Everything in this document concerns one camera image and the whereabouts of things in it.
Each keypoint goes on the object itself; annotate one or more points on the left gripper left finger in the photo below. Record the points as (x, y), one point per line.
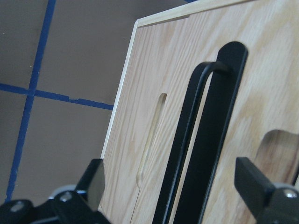
(73, 204)

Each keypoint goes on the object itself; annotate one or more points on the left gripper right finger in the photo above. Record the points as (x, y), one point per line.
(269, 203)

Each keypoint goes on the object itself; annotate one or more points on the black metal drawer handle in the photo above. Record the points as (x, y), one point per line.
(222, 78)

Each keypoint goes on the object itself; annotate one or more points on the light wooden drawer cabinet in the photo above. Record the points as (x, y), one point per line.
(141, 213)

